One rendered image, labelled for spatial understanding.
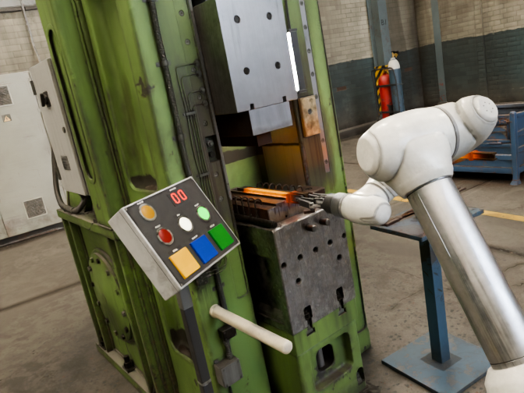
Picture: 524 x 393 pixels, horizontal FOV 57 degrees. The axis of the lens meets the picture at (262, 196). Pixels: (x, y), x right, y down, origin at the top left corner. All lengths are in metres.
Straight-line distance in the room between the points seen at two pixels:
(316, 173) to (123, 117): 0.88
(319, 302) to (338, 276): 0.14
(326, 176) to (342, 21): 7.81
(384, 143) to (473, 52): 9.46
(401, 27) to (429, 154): 9.98
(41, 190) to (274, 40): 5.40
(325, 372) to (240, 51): 1.40
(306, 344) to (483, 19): 8.86
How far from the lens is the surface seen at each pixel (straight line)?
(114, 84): 2.11
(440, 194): 1.04
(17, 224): 6.95
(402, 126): 1.04
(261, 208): 1.88
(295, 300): 1.94
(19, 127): 6.86
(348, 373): 2.31
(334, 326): 2.14
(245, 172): 2.36
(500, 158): 5.35
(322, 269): 2.01
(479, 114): 1.13
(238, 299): 2.02
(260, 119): 1.81
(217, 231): 1.54
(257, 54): 1.83
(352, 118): 9.89
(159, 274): 1.37
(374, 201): 1.59
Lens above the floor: 1.47
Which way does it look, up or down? 14 degrees down
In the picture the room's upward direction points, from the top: 11 degrees counter-clockwise
